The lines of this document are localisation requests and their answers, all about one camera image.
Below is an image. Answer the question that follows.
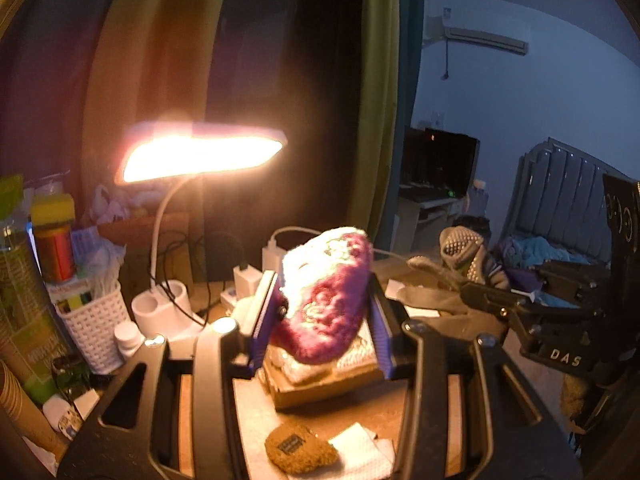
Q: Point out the green bottle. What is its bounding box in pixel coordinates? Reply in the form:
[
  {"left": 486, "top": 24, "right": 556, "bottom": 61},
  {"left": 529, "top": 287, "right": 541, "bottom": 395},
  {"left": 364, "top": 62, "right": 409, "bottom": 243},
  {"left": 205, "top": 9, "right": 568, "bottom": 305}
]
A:
[{"left": 0, "top": 175, "right": 76, "bottom": 406}]

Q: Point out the white charging cable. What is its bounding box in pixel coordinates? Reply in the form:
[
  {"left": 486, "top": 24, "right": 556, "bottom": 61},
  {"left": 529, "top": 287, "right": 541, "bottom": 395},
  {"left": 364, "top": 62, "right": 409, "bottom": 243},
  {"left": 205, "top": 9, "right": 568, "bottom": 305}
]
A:
[{"left": 270, "top": 226, "right": 328, "bottom": 252}]

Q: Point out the white air conditioner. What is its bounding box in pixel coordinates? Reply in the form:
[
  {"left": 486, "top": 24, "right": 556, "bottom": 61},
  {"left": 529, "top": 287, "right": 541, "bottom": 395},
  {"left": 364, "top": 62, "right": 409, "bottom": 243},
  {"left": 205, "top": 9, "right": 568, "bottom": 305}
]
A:
[{"left": 422, "top": 5, "right": 531, "bottom": 56}]

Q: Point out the blue printed blanket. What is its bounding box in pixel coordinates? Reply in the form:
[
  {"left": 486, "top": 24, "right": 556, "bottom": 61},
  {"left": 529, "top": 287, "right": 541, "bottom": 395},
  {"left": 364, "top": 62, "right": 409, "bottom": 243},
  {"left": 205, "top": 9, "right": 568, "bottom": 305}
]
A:
[{"left": 500, "top": 236, "right": 612, "bottom": 283}]

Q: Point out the grey dotted sock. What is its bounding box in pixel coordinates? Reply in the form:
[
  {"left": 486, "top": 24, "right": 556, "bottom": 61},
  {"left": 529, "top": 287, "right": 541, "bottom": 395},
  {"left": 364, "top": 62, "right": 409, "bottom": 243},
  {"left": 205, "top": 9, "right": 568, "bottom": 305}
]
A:
[{"left": 407, "top": 226, "right": 511, "bottom": 293}]

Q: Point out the white power strip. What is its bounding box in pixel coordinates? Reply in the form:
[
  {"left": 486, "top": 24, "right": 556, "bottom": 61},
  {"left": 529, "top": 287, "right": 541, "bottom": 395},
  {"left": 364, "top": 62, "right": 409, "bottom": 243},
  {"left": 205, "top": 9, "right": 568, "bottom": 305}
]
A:
[{"left": 220, "top": 285, "right": 251, "bottom": 312}]

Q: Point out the red jar with yellow lid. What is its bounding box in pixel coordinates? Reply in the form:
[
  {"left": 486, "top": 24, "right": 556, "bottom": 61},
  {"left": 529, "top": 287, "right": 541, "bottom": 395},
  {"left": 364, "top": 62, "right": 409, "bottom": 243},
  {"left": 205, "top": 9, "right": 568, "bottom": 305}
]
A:
[{"left": 31, "top": 192, "right": 77, "bottom": 283}]

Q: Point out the black cable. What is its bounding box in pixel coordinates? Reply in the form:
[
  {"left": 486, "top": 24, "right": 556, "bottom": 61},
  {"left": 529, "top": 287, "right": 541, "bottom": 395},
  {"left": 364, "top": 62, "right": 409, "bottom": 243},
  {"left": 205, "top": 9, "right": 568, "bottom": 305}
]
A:
[{"left": 150, "top": 230, "right": 251, "bottom": 283}]

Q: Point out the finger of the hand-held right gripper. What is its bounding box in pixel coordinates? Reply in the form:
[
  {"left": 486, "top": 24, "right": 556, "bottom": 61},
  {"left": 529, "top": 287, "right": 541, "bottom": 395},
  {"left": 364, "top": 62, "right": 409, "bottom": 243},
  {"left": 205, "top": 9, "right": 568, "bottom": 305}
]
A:
[
  {"left": 460, "top": 281, "right": 540, "bottom": 318},
  {"left": 537, "top": 262, "right": 611, "bottom": 306}
]

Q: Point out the white woven basket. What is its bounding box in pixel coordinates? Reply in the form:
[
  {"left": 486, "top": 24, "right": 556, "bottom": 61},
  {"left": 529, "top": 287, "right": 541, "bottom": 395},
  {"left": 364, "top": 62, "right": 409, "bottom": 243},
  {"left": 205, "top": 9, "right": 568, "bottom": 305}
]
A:
[{"left": 55, "top": 280, "right": 126, "bottom": 375}]

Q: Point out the cardboard box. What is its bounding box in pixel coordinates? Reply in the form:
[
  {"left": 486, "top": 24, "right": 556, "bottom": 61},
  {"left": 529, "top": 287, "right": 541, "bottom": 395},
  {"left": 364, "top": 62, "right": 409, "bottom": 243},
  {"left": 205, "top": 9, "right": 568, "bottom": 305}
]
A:
[{"left": 260, "top": 287, "right": 416, "bottom": 411}]

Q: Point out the white pill bottle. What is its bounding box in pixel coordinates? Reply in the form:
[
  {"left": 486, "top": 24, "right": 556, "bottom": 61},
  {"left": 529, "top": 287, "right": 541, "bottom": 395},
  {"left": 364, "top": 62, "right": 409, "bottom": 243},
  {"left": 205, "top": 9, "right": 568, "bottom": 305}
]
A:
[{"left": 114, "top": 321, "right": 146, "bottom": 358}]

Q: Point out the white tissue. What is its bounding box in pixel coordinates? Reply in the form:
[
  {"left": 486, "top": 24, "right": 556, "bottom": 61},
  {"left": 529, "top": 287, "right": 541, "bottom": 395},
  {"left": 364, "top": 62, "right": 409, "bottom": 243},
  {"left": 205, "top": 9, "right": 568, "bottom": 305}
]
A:
[{"left": 327, "top": 422, "right": 396, "bottom": 480}]

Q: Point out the black monitor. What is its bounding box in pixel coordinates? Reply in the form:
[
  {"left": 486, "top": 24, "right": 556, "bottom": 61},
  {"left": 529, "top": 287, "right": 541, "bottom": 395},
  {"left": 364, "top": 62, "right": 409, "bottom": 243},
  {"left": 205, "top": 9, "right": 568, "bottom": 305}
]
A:
[
  {"left": 402, "top": 127, "right": 427, "bottom": 187},
  {"left": 425, "top": 130, "right": 481, "bottom": 197}
]

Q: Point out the white desk lamp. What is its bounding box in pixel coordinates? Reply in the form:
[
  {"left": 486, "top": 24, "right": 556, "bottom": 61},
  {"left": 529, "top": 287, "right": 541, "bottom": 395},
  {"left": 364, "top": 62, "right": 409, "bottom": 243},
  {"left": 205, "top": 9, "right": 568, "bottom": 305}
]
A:
[{"left": 114, "top": 121, "right": 289, "bottom": 343}]

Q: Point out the blue and yellow curtain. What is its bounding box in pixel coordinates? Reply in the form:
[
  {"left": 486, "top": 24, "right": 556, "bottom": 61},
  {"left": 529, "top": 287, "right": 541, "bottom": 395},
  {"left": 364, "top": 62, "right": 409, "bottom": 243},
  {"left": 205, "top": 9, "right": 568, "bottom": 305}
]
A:
[
  {"left": 345, "top": 0, "right": 426, "bottom": 262},
  {"left": 0, "top": 0, "right": 236, "bottom": 241}
]

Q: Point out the brown plush pad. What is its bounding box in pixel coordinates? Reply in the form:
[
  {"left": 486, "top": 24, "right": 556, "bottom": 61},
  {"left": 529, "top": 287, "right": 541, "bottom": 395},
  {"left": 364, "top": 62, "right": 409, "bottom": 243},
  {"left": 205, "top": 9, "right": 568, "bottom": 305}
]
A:
[{"left": 265, "top": 421, "right": 340, "bottom": 473}]

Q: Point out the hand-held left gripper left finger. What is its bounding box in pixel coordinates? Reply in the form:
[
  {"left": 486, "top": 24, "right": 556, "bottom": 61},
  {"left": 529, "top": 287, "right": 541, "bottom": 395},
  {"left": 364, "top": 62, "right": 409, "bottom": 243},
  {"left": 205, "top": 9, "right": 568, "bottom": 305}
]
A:
[{"left": 57, "top": 270, "right": 289, "bottom": 480}]

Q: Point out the white plastic bag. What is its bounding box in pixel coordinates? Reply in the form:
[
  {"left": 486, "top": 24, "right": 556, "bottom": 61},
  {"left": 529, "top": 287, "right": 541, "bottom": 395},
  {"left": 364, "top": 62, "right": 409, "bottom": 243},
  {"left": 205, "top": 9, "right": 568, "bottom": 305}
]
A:
[{"left": 90, "top": 185, "right": 151, "bottom": 226}]

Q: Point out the brown carton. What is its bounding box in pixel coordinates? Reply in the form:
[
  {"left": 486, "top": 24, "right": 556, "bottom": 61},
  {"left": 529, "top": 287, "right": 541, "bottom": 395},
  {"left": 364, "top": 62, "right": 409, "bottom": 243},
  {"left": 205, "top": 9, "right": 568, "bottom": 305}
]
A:
[{"left": 97, "top": 212, "right": 193, "bottom": 292}]

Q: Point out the small white charger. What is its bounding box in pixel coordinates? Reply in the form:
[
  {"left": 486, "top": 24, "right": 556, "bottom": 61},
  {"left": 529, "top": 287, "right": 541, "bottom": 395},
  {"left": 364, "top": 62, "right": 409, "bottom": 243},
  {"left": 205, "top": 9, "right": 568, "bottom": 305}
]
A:
[{"left": 234, "top": 266, "right": 261, "bottom": 301}]

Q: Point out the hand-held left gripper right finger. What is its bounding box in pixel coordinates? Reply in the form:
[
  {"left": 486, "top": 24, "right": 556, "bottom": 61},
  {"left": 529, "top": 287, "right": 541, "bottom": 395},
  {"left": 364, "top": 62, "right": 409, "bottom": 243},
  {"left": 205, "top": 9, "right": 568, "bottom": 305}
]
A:
[{"left": 367, "top": 272, "right": 583, "bottom": 480}]

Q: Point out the stack of paper cups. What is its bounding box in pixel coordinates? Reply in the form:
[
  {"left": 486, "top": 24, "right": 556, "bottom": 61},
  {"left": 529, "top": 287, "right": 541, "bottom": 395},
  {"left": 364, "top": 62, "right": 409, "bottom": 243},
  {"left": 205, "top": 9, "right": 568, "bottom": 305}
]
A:
[{"left": 0, "top": 360, "right": 66, "bottom": 457}]

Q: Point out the white computer desk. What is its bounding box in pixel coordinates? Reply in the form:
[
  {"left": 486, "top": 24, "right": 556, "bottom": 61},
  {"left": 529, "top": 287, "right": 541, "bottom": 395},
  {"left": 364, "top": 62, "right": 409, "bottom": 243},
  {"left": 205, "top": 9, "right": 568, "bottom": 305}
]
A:
[{"left": 397, "top": 185, "right": 471, "bottom": 252}]

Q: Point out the grey padded headboard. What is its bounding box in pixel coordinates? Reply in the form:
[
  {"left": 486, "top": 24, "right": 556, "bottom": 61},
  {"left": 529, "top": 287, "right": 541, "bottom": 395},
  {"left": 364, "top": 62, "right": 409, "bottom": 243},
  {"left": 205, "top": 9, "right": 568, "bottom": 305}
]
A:
[{"left": 500, "top": 137, "right": 640, "bottom": 267}]

